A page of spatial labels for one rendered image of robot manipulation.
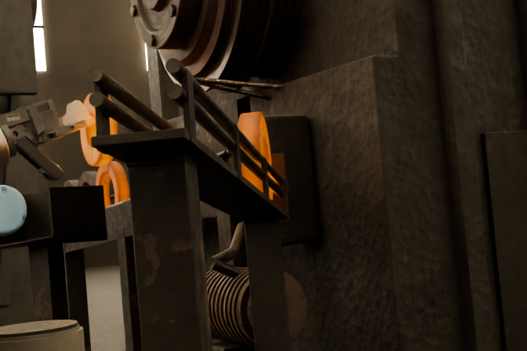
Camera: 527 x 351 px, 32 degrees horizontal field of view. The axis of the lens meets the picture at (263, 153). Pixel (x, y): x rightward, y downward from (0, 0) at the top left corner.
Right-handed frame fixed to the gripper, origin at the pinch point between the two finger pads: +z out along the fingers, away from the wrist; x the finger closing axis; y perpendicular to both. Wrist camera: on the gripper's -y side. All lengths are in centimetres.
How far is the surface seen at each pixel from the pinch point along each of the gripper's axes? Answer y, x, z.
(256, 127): -10, -66, 0
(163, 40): 10.8, -15.4, 13.6
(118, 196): -20, 50, 16
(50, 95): 70, 986, 300
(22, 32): 56, 251, 68
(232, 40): 5.8, -29.4, 21.0
